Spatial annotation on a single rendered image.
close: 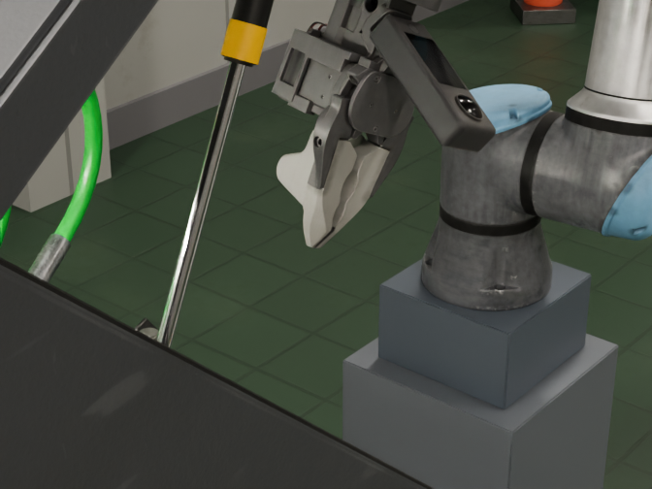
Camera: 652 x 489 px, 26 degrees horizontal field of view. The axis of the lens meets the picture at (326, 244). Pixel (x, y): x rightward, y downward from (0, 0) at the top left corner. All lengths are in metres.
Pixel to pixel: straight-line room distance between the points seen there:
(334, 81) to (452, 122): 0.11
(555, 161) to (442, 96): 0.51
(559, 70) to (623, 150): 3.51
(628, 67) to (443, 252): 0.30
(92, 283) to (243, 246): 0.42
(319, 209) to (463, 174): 0.51
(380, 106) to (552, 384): 0.68
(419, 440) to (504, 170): 0.35
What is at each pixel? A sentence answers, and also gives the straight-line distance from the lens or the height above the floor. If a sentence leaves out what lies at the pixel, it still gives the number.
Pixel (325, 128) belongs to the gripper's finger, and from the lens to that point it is 1.03.
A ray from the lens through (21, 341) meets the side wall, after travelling 0.57.
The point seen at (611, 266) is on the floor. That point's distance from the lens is 3.67.
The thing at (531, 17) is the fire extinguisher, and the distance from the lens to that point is 5.43.
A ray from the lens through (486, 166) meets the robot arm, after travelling 1.53.
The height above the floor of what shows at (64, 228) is 1.20.
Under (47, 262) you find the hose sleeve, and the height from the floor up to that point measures 1.18.
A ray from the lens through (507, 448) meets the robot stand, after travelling 1.59.
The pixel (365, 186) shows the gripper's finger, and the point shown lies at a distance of 1.09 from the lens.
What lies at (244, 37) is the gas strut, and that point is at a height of 1.47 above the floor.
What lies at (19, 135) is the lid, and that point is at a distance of 0.51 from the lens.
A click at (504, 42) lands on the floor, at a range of 5.24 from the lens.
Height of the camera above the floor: 1.69
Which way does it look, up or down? 27 degrees down
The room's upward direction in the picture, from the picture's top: straight up
